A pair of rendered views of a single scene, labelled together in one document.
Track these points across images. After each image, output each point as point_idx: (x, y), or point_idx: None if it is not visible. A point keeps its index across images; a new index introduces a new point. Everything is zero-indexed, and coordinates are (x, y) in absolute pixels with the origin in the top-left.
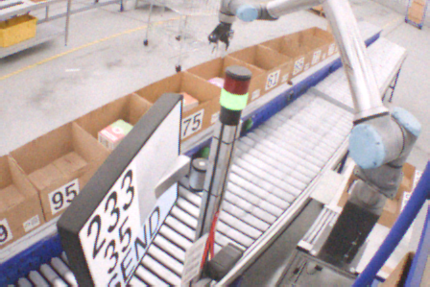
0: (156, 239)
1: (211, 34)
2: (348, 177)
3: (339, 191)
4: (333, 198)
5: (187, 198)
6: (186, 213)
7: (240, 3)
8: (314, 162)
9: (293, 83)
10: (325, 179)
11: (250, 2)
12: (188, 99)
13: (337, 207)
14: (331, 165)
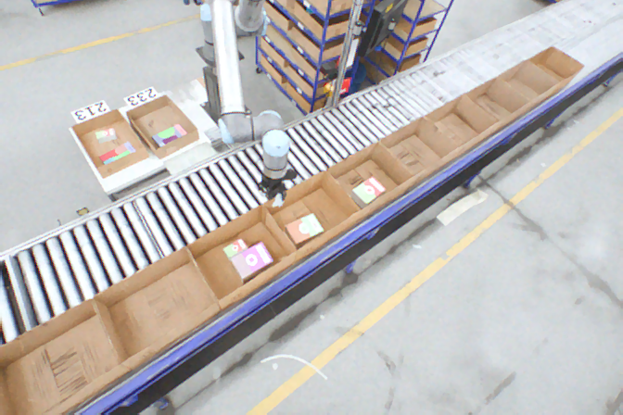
0: (339, 144)
1: (293, 173)
2: (158, 161)
3: (184, 150)
4: (196, 145)
5: (310, 174)
6: (315, 160)
7: (277, 119)
8: (179, 189)
9: None
10: (186, 165)
11: (261, 121)
12: (295, 229)
13: (200, 137)
14: (163, 180)
